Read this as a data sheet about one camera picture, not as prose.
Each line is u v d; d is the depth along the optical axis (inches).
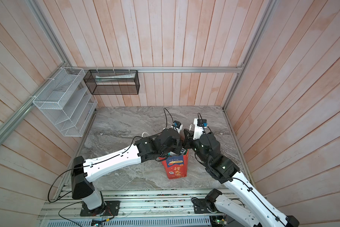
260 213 15.8
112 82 39.9
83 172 16.5
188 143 22.8
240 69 37.1
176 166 27.9
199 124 21.6
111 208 28.8
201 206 28.8
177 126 24.2
